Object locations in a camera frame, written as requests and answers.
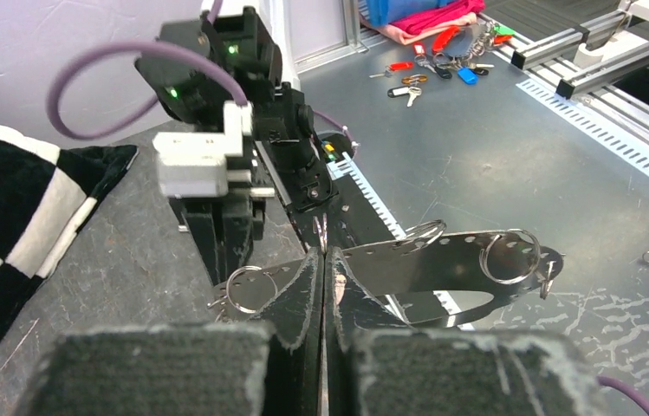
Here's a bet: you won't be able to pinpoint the pink folded cloth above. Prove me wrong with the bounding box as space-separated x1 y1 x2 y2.
358 0 485 45

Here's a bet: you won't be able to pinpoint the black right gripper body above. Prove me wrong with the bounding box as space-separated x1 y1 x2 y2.
169 193 267 286

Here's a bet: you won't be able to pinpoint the keys on far table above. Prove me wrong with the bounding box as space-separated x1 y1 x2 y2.
368 22 513 107

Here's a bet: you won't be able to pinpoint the blue plastic bin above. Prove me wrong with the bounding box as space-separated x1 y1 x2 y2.
365 0 451 27

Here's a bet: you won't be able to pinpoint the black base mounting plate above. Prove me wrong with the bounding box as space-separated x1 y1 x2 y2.
286 175 395 251

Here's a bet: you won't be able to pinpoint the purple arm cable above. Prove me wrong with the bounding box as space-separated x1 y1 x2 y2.
45 0 360 159
596 375 649 416

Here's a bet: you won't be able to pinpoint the white slotted cable duct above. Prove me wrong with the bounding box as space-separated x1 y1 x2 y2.
327 154 461 315

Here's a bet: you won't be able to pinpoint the far white slotted duct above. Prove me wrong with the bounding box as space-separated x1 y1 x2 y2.
516 78 649 178

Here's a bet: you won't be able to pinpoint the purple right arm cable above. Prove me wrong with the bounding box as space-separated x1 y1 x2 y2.
45 0 360 159

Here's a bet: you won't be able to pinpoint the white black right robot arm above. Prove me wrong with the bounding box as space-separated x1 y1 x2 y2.
134 7 337 285

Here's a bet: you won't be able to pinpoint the black white checkered pillow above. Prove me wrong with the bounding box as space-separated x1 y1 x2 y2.
0 125 138 342

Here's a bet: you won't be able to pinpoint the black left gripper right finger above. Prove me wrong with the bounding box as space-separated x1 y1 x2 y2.
325 248 606 415

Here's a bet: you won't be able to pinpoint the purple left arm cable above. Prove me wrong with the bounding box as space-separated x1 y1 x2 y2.
596 375 649 416

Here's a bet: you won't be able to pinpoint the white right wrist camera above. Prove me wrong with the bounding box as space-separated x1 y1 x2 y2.
152 101 254 198

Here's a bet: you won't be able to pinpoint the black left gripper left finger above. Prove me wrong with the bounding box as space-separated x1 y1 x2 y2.
16 250 324 415

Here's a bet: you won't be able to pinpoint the aluminium frame rail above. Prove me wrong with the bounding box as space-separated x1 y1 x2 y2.
261 0 385 77

